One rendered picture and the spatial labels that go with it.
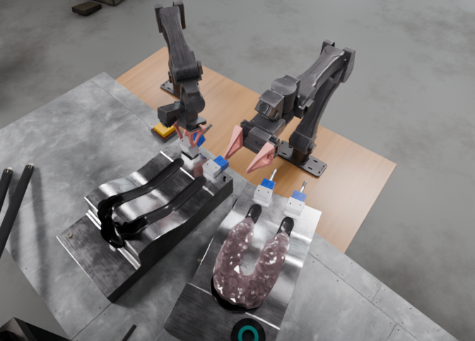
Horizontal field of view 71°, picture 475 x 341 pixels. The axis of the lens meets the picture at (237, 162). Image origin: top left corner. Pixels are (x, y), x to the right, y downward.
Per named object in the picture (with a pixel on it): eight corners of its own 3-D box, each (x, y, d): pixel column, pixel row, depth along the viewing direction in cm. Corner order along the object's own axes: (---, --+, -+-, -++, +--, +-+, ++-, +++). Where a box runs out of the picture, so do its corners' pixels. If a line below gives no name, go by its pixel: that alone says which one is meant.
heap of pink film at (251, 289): (241, 214, 105) (242, 201, 98) (295, 236, 100) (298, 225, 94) (201, 291, 91) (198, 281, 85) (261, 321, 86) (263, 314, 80)
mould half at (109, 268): (183, 152, 127) (178, 128, 116) (233, 192, 116) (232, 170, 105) (64, 244, 105) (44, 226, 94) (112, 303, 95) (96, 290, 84)
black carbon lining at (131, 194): (179, 159, 116) (174, 141, 108) (211, 185, 110) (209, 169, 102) (92, 227, 101) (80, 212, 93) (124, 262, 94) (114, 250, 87)
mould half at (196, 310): (246, 190, 117) (247, 172, 108) (318, 219, 110) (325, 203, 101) (169, 334, 90) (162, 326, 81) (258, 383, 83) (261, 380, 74)
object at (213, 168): (230, 151, 119) (230, 142, 114) (240, 159, 117) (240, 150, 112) (203, 174, 113) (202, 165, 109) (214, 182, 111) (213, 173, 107)
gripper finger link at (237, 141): (241, 160, 71) (266, 132, 75) (215, 144, 74) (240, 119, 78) (241, 177, 77) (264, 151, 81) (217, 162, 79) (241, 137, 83)
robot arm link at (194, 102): (213, 110, 97) (206, 70, 90) (183, 116, 95) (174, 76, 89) (205, 95, 106) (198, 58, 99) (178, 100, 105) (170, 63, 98)
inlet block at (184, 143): (208, 126, 120) (203, 117, 116) (218, 132, 117) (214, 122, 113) (183, 152, 116) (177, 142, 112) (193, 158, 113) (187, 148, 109)
